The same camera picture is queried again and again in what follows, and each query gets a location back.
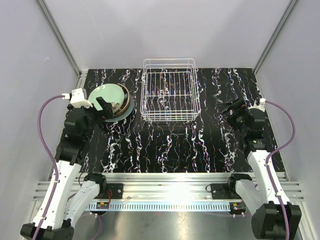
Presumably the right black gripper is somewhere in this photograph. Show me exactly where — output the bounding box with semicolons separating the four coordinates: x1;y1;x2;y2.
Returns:
216;98;249;136

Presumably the mint green floral plate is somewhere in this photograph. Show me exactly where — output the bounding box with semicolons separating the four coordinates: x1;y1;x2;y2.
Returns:
88;83;124;111

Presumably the black plate with colour stripes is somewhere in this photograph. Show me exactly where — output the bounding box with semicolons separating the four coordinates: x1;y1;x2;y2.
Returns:
111;83;131;117

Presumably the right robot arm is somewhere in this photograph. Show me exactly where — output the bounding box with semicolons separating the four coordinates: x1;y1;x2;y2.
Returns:
222;98;302;240

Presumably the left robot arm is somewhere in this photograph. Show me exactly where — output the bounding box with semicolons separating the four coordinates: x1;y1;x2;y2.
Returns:
20;95;108;240

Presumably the large teal bottom plate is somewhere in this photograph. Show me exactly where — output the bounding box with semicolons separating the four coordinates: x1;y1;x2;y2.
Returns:
105;94;135;123

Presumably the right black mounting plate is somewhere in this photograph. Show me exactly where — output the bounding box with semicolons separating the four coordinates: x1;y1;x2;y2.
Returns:
209;183;239;200

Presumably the black mounting plate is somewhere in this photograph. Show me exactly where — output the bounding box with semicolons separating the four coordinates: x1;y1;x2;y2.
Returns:
209;183;239;200
99;183;124;200

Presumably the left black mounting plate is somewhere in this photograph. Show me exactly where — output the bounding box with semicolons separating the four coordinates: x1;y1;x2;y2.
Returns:
99;183;124;200

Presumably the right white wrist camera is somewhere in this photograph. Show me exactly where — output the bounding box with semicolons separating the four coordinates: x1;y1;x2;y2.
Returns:
248;98;266;112

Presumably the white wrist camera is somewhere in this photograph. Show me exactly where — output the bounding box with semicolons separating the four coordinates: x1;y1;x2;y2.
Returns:
248;98;266;112
62;88;93;109

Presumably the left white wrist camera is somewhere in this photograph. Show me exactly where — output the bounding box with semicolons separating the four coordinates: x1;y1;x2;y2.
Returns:
62;88;93;109

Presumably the left aluminium frame post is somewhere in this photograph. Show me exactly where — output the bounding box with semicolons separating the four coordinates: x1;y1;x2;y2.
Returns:
35;0;82;79

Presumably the aluminium frame post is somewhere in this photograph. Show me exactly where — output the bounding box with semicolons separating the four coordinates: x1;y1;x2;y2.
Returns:
35;0;82;79
252;0;300;75

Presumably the white wire dish rack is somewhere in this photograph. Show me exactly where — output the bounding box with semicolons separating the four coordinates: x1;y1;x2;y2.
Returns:
140;57;201;123

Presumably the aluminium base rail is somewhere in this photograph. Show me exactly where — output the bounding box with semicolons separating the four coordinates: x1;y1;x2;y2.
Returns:
32;172;304;202

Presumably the white slotted cable duct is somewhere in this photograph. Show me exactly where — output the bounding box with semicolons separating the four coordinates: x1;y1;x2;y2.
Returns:
85;201;231;212

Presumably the right aluminium frame post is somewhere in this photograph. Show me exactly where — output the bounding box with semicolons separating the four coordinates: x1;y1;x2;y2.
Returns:
252;0;300;75

